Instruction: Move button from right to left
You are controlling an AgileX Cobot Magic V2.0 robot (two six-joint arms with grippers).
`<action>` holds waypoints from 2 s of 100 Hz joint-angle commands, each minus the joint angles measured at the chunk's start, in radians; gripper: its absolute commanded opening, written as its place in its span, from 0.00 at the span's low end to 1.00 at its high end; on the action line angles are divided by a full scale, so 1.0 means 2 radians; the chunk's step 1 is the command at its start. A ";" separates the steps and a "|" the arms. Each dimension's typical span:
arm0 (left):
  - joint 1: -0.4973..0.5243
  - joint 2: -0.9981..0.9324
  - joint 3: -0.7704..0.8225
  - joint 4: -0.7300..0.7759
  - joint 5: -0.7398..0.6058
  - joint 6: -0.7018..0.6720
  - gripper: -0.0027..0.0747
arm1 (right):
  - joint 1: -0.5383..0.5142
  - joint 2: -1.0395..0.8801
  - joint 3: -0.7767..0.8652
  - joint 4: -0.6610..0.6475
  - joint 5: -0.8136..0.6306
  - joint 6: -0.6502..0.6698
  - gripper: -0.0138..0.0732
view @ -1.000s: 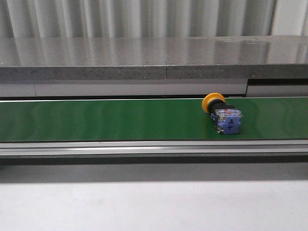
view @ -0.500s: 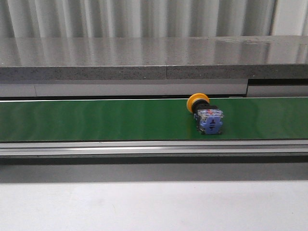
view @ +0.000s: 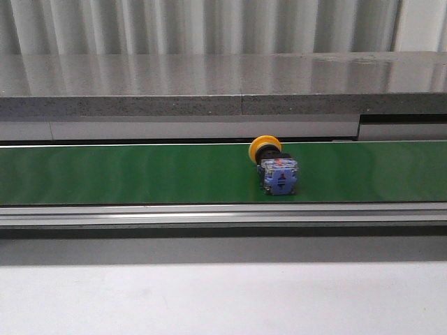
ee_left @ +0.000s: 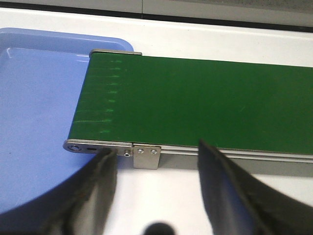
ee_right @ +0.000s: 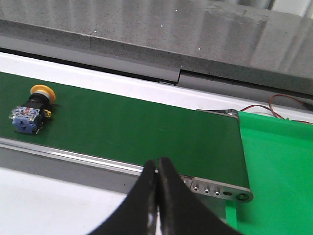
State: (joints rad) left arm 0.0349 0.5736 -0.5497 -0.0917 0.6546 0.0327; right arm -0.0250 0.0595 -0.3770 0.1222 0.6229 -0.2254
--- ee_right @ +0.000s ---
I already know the yellow push button switch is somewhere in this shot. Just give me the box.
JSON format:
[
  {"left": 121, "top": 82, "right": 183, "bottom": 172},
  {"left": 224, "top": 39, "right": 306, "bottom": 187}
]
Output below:
[{"left": 9, "top": 84, "right": 56, "bottom": 135}]

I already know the green conveyor belt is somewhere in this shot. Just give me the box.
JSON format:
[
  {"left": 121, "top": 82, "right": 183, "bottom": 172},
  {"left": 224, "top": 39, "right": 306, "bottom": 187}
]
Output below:
[{"left": 0, "top": 73, "right": 249, "bottom": 188}]

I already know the aluminium conveyor frame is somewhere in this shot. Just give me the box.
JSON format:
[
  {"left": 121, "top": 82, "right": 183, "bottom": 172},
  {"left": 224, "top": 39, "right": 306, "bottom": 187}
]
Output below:
[{"left": 0, "top": 107, "right": 253, "bottom": 203}]

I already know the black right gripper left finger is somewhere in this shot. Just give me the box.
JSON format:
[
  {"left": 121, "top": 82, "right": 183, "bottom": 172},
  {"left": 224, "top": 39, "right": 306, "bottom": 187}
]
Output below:
[{"left": 90, "top": 160, "right": 157, "bottom": 235}]

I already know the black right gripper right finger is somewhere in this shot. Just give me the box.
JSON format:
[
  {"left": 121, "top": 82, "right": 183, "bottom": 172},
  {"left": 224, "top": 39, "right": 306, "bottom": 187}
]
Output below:
[{"left": 157, "top": 157, "right": 240, "bottom": 235}]

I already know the grey stone counter slab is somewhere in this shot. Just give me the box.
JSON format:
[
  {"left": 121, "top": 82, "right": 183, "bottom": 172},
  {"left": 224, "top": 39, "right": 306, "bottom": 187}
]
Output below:
[{"left": 0, "top": 0, "right": 313, "bottom": 96}]

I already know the bright green plastic tray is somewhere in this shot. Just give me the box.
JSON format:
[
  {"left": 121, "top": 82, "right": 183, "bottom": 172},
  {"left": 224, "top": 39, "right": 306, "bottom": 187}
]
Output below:
[{"left": 226, "top": 112, "right": 313, "bottom": 235}]

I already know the red and black cable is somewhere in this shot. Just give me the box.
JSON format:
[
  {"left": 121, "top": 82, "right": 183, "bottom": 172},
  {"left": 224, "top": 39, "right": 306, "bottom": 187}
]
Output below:
[{"left": 241, "top": 94, "right": 313, "bottom": 124}]

